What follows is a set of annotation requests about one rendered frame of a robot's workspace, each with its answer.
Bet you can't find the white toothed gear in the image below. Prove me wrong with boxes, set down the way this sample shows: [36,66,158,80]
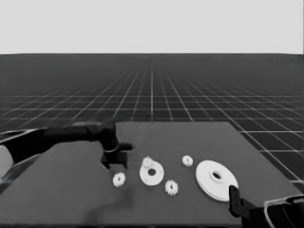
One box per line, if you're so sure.
[164,180,180,197]
[112,172,126,188]
[142,156,154,169]
[181,155,194,168]

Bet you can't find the large thick white disc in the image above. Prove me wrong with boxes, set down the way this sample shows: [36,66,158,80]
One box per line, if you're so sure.
[195,160,239,202]

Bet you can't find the white round carrier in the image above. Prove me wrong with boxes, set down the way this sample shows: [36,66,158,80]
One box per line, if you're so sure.
[139,160,165,187]

